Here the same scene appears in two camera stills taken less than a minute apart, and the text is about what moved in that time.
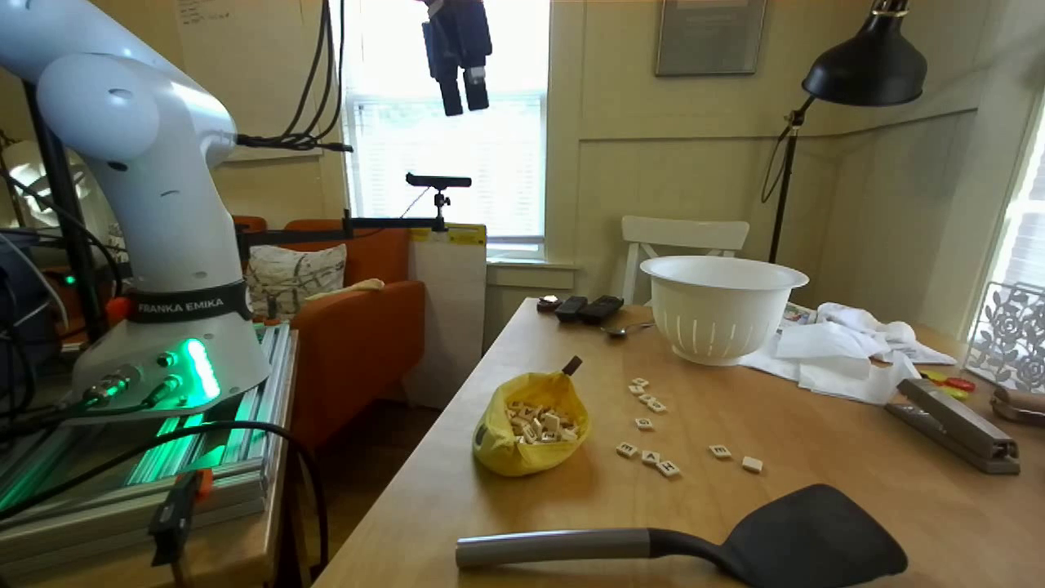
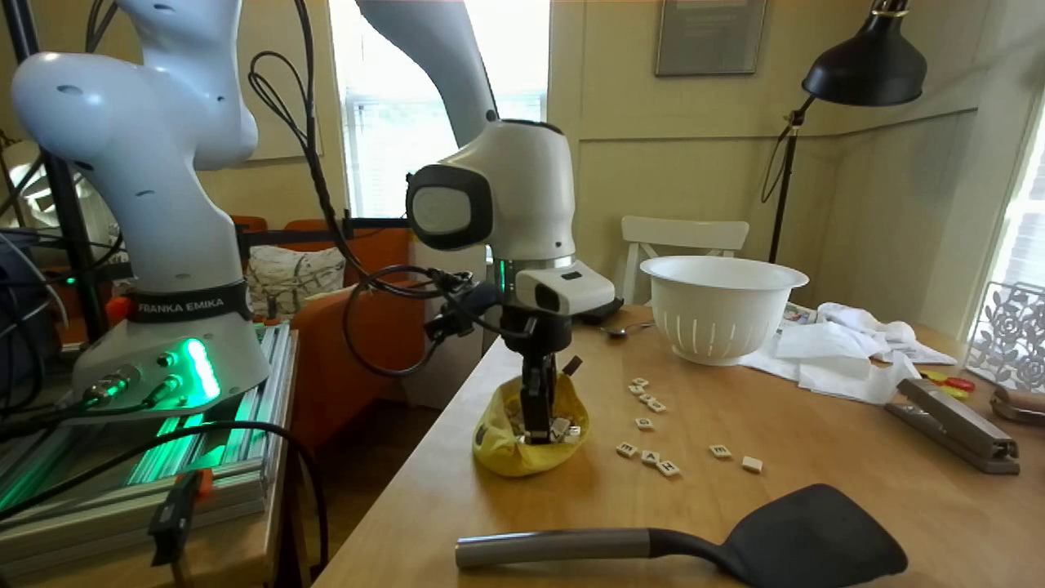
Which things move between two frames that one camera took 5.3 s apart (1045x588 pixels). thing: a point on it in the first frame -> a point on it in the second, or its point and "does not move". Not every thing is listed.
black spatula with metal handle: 809,536 does not move
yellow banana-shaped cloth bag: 529,425 does not move
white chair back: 644,232 does not move
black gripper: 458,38 -> 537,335
